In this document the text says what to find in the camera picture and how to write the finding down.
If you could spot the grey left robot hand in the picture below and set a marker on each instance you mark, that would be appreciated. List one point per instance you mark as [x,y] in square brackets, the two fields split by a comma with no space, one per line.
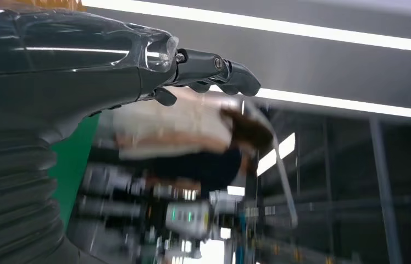
[63,80]

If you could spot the person in white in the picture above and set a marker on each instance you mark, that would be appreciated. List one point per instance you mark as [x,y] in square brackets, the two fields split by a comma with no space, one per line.
[169,124]

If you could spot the orange juice bottle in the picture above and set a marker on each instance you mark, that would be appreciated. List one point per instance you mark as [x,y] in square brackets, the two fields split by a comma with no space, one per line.
[63,3]

